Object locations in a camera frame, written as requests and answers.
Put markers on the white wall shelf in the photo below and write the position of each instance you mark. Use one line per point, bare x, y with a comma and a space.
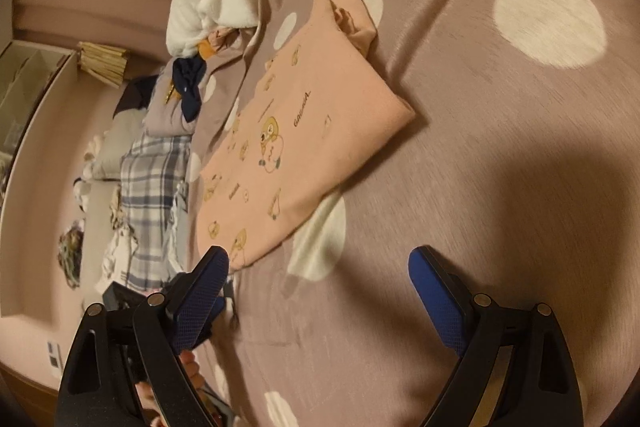
30, 72

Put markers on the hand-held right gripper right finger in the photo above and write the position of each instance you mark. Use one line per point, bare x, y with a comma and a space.
440, 302

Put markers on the orange plush toy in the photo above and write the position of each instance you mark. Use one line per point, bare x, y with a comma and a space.
206, 48

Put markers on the dark cloth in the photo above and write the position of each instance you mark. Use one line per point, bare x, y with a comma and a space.
135, 97

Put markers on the navy garment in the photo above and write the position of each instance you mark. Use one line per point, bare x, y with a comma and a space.
190, 82

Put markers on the green floral cloth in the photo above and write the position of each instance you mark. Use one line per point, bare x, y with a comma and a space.
70, 254

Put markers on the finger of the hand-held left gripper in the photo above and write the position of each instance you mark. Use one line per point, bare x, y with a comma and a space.
117, 296
217, 317

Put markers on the mustard yellow item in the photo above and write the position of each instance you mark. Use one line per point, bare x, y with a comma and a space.
171, 93

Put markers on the beige patterned cloth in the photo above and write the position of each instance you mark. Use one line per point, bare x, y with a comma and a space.
117, 207

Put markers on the mauve polka dot blanket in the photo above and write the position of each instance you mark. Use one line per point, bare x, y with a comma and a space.
500, 157

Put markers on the plaid pillow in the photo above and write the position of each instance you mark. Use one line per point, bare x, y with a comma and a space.
150, 187

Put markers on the grey-blue garment with lace trim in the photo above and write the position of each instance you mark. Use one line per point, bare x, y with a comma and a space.
178, 232

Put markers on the pink frilly cloth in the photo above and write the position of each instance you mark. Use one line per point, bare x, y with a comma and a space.
222, 38

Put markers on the person's left hand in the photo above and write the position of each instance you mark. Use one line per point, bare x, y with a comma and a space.
192, 367

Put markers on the white clothes pile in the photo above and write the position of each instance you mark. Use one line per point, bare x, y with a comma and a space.
120, 254

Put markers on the stuffed toys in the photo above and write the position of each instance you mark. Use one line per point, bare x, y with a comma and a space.
90, 162

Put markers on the grey pillow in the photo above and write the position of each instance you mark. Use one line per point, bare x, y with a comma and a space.
160, 117

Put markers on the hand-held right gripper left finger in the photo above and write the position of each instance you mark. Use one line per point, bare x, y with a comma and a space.
200, 302

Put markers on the white wall socket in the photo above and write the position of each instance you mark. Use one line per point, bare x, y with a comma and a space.
54, 357

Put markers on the orange cartoon print pajama top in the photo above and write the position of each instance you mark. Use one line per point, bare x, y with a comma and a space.
300, 132

